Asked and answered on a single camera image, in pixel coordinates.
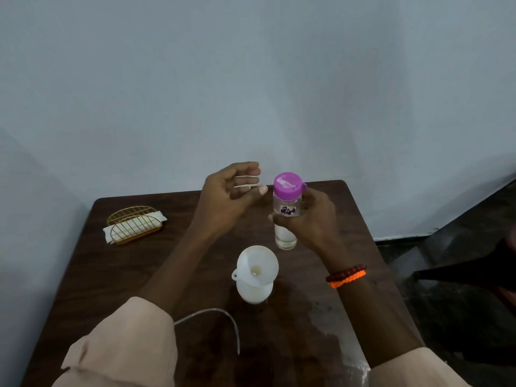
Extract person's right hand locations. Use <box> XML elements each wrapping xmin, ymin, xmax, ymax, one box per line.
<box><xmin>269</xmin><ymin>186</ymin><xmax>346</xmax><ymax>261</ymax></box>

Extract person's left hand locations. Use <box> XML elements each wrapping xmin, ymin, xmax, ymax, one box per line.
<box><xmin>193</xmin><ymin>161</ymin><xmax>269</xmax><ymax>239</ymax></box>

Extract clear bottle with purple cap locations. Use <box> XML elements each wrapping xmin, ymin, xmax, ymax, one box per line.
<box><xmin>273</xmin><ymin>172</ymin><xmax>307</xmax><ymax>251</ymax></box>

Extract person's left forearm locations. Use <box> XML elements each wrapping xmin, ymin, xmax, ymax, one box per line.
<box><xmin>136</xmin><ymin>225</ymin><xmax>227</xmax><ymax>320</ymax></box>

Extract person's right forearm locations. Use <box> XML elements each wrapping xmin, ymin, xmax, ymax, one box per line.
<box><xmin>320</xmin><ymin>246</ymin><xmax>425</xmax><ymax>369</ymax></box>

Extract white plastic funnel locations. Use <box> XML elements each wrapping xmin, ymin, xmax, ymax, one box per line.
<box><xmin>231</xmin><ymin>245</ymin><xmax>280</xmax><ymax>288</ymax></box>

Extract white cup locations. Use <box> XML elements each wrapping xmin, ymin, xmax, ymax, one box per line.
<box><xmin>236</xmin><ymin>278</ymin><xmax>275</xmax><ymax>305</ymax></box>

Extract white paper napkins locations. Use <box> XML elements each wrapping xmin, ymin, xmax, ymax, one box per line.
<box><xmin>103</xmin><ymin>211</ymin><xmax>168</xmax><ymax>245</ymax></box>

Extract clear thin tube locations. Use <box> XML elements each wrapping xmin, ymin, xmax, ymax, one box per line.
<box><xmin>174</xmin><ymin>308</ymin><xmax>242</xmax><ymax>356</ymax></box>

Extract person's beige right sleeve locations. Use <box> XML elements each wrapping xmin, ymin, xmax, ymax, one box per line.
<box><xmin>368</xmin><ymin>347</ymin><xmax>473</xmax><ymax>387</ymax></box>

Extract person's beige sleeve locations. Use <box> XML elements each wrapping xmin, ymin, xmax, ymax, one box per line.
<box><xmin>368</xmin><ymin>347</ymin><xmax>473</xmax><ymax>387</ymax></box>
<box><xmin>51</xmin><ymin>296</ymin><xmax>179</xmax><ymax>387</ymax></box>

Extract person's beige left sleeve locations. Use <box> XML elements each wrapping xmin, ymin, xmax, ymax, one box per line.
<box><xmin>51</xmin><ymin>296</ymin><xmax>179</xmax><ymax>387</ymax></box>

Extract red bead bracelet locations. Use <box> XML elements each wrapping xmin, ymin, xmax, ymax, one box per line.
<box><xmin>325</xmin><ymin>264</ymin><xmax>368</xmax><ymax>283</ymax></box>

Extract orange cord bracelet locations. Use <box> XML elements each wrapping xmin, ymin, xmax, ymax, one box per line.
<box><xmin>328</xmin><ymin>270</ymin><xmax>367</xmax><ymax>289</ymax></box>

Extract gold wire napkin holder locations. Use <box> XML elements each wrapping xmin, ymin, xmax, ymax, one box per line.
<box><xmin>106</xmin><ymin>205</ymin><xmax>164</xmax><ymax>245</ymax></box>

